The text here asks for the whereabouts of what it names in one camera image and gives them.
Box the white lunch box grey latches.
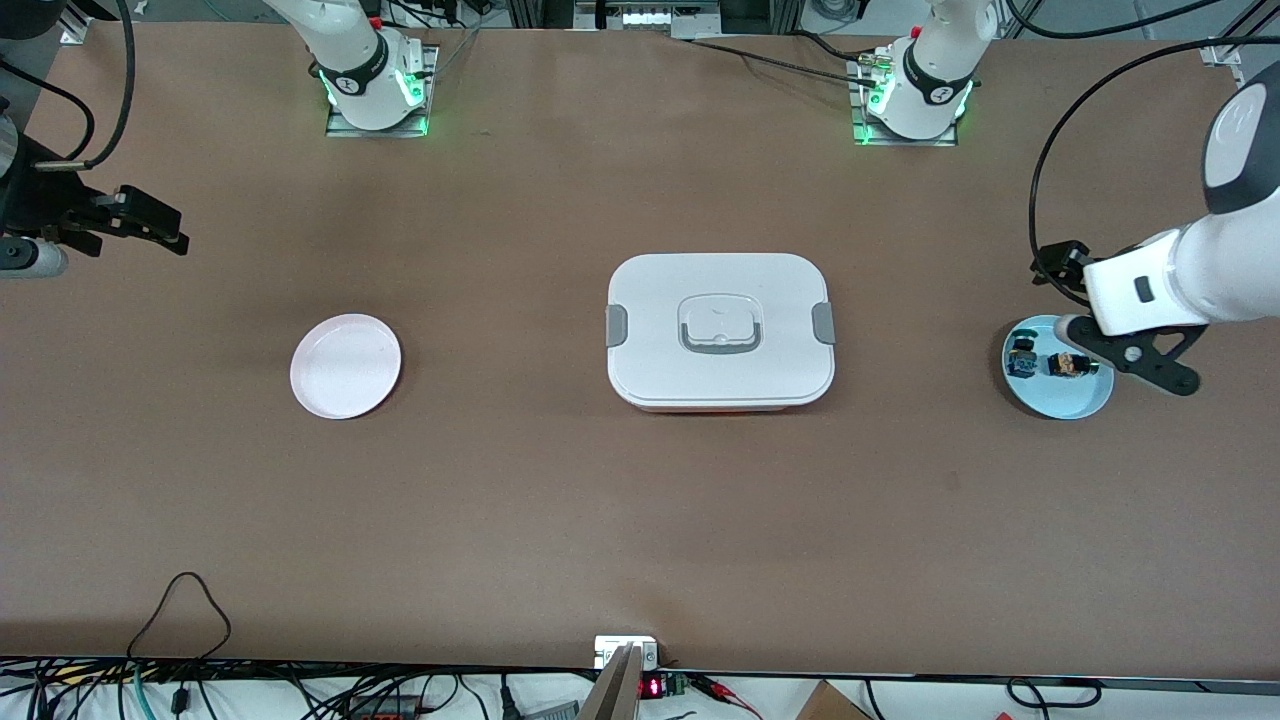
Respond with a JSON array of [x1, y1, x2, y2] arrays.
[[605, 252, 837, 414]]

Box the brown cardboard box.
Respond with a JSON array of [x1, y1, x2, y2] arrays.
[[795, 680, 873, 720]]

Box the white outlet box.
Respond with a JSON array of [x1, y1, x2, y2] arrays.
[[594, 636, 659, 669]]

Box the light blue round plate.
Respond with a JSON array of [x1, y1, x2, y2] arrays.
[[1002, 315, 1115, 421]]

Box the pink round plate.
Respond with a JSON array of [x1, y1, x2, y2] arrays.
[[290, 313, 403, 420]]

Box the red connector strip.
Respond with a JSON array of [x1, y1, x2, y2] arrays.
[[345, 695, 421, 720]]

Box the grey aluminium bar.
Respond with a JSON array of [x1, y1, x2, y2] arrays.
[[575, 645, 643, 720]]

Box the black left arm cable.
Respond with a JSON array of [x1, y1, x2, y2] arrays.
[[1029, 38, 1280, 293]]

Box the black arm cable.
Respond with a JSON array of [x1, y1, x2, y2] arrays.
[[1029, 38, 1280, 293], [0, 0, 138, 173]]

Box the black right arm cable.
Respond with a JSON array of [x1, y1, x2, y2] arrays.
[[0, 0, 138, 173]]

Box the metal base plate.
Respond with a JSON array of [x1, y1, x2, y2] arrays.
[[325, 45, 441, 138], [848, 50, 961, 148]]

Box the long black table cable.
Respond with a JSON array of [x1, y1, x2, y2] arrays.
[[672, 38, 881, 89]]

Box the black looped cable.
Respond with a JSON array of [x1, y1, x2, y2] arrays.
[[125, 571, 233, 663]]

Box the black oval cable loop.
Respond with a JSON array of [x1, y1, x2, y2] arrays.
[[1005, 677, 1103, 709]]

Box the aluminium extrusion frame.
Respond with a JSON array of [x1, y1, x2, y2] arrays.
[[505, 0, 806, 41]]

